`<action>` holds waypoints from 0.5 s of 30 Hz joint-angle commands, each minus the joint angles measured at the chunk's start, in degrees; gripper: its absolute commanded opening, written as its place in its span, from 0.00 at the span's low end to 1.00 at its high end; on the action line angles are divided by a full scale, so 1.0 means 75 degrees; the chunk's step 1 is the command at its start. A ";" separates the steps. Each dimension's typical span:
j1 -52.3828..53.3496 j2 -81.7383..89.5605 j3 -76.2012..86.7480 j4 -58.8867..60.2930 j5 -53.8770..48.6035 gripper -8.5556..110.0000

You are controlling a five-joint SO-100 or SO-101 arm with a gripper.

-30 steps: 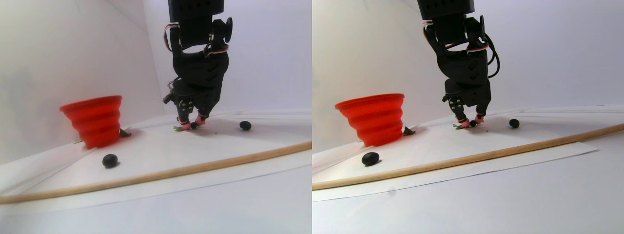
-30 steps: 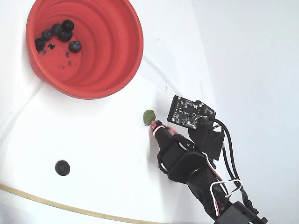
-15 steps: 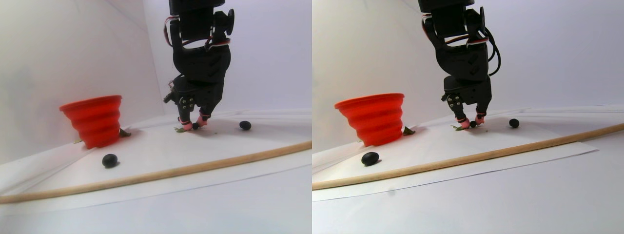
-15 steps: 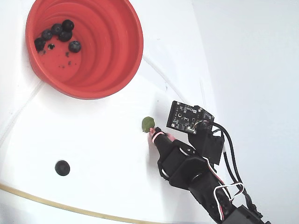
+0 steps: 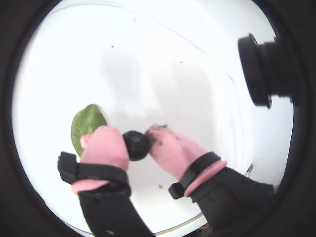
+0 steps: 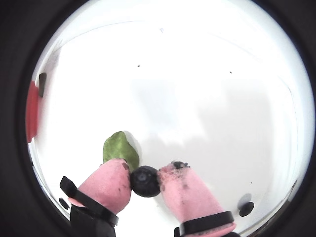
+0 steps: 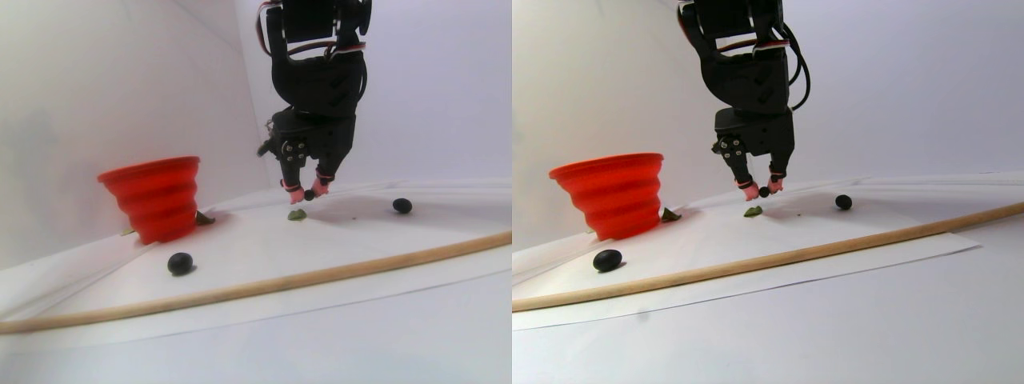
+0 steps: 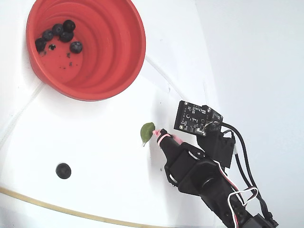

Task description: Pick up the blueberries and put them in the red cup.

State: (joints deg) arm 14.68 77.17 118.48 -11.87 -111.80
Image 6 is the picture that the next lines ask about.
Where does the pink stained gripper finger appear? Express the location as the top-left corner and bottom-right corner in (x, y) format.
(155, 160), (237, 237)

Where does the pink covered gripper finger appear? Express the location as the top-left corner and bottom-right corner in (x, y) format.
(59, 158), (132, 237)

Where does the small dark blueberry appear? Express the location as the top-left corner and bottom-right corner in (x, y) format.
(130, 165), (161, 198)

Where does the red collapsible cup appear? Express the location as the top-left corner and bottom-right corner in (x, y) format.
(26, 81), (40, 144)

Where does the green leaf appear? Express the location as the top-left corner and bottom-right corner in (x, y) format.
(102, 131), (140, 172)

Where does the oval dark blueberry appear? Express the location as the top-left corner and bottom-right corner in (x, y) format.
(58, 197), (70, 210)

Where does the round dark blueberry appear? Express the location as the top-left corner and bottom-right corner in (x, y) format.
(238, 201), (255, 217)

